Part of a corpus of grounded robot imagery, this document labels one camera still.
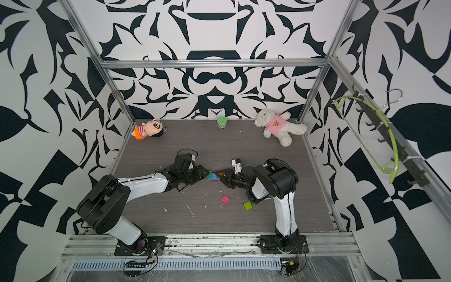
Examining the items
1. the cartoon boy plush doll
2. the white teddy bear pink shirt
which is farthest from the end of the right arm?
the cartoon boy plush doll

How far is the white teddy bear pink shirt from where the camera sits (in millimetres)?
1037

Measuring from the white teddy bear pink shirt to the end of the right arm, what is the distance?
1.05 ft

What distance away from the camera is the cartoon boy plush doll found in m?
1.07

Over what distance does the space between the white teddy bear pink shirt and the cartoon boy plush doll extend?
622mm

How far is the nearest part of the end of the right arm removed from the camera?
2.60 feet

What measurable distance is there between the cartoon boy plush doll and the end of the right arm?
46 centimetres
